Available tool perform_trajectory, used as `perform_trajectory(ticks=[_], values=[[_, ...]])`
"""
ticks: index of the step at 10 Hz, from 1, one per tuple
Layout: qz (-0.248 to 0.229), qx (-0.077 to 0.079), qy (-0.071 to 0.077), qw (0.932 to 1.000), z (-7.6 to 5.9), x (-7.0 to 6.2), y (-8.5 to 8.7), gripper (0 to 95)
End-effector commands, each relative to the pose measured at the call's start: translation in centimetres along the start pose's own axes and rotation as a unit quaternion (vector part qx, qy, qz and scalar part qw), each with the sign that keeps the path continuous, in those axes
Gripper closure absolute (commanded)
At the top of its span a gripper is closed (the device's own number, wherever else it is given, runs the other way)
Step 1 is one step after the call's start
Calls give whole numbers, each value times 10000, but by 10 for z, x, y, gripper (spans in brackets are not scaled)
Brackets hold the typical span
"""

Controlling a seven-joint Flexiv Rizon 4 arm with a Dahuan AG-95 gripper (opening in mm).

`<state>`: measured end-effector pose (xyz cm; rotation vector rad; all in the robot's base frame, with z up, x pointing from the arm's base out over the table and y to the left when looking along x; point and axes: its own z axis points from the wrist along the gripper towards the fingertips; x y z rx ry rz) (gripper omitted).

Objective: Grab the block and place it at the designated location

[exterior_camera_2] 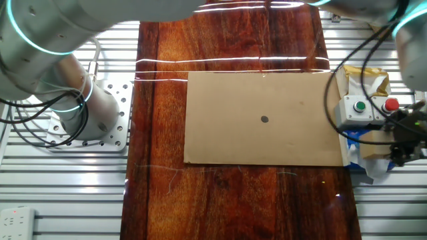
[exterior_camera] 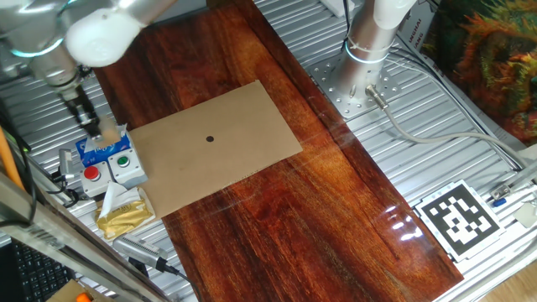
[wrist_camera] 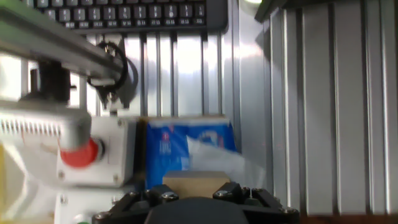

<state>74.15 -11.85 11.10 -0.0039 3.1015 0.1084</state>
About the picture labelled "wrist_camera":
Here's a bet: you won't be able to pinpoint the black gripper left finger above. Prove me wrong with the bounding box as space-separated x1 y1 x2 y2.
91 184 180 224

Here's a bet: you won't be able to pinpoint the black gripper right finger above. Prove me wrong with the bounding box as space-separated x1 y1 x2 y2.
213 182 301 224

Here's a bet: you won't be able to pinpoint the light wooden block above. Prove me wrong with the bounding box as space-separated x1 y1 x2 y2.
162 170 231 200

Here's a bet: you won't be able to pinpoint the red push button box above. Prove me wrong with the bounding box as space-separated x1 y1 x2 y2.
55 116 139 188

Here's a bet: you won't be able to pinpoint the green push button box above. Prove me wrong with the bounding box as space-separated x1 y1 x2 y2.
53 186 137 224

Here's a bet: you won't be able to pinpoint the blue tissue pack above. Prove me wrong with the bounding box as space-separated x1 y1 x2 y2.
145 119 268 190

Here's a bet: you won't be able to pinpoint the glossy red wooden board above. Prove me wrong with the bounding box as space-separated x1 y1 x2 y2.
300 214 398 224

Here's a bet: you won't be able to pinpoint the black keyboard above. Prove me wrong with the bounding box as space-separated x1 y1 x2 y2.
23 0 229 34

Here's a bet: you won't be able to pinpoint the silver vented camera with label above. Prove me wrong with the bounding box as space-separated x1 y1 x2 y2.
0 105 93 153

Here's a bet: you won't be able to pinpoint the black camera cable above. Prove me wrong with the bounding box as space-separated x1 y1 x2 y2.
86 40 140 110

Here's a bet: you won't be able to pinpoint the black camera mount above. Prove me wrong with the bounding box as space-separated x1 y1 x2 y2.
20 60 73 105

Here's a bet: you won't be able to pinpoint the aluminium frame bar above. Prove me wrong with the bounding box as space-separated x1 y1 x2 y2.
0 6 125 82

